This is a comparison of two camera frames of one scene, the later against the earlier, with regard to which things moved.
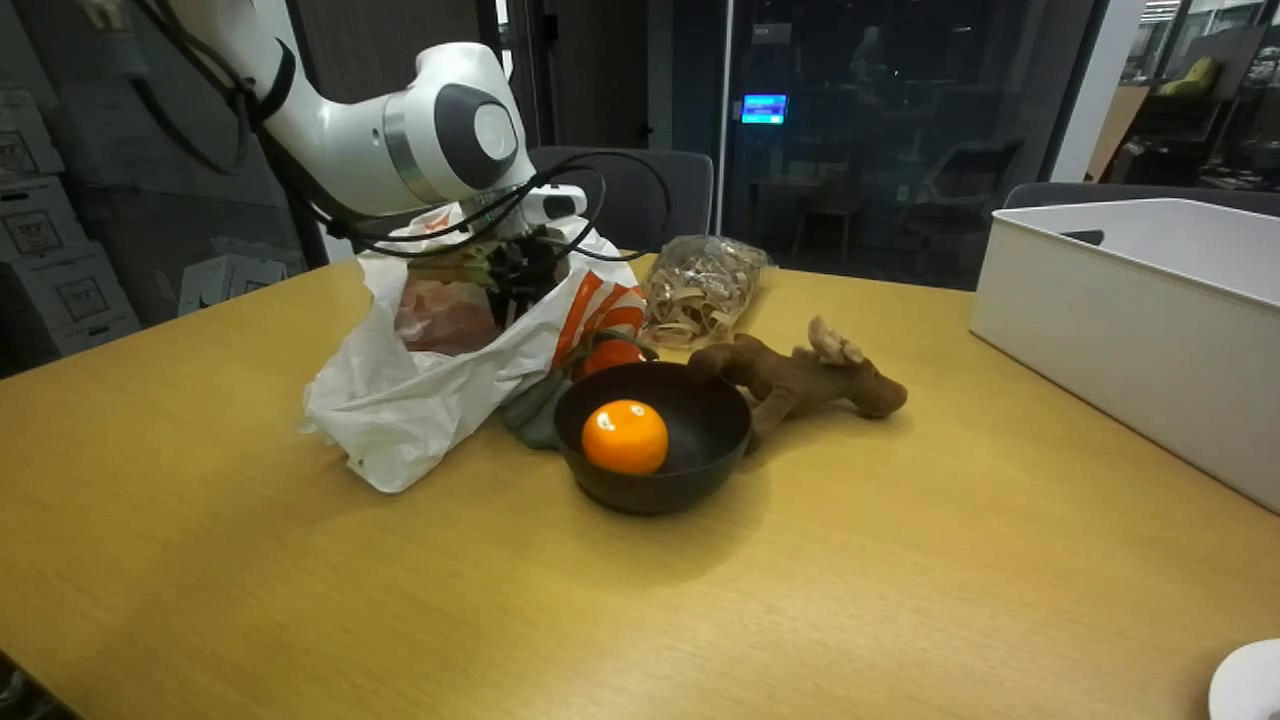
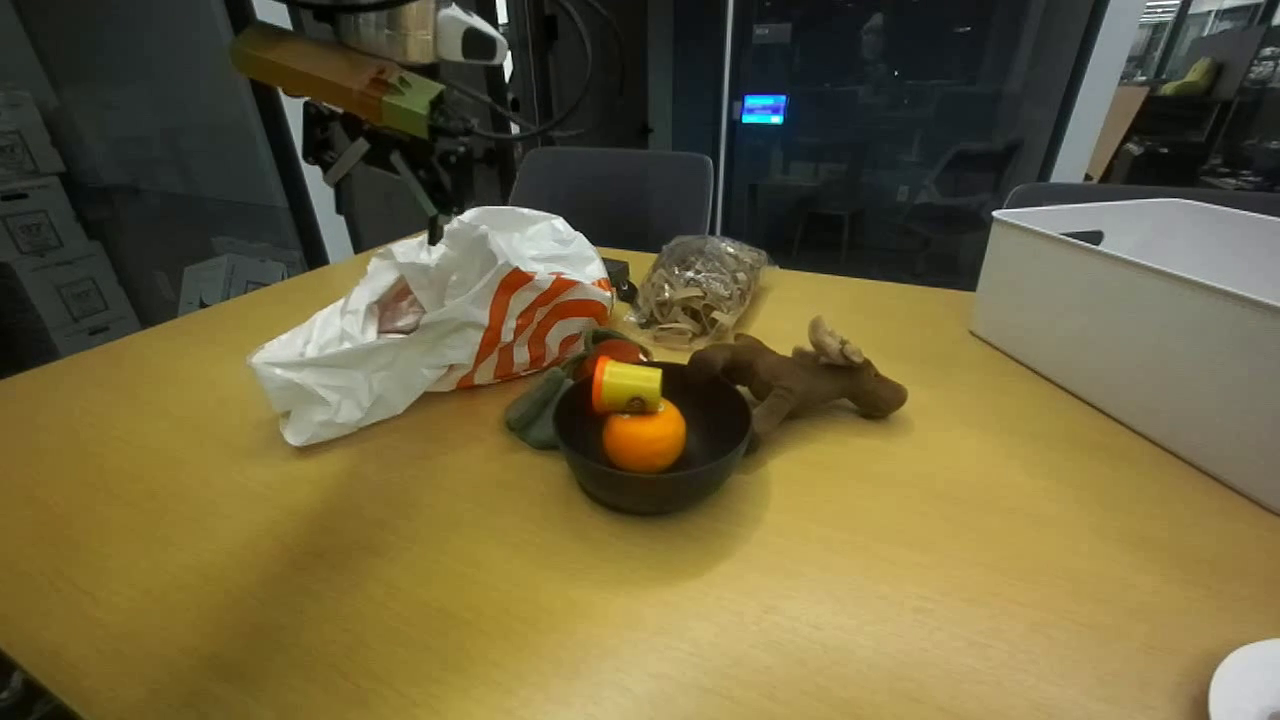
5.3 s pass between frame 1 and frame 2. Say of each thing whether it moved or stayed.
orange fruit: moved
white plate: stayed
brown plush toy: stayed
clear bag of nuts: stayed
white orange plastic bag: moved
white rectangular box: stayed
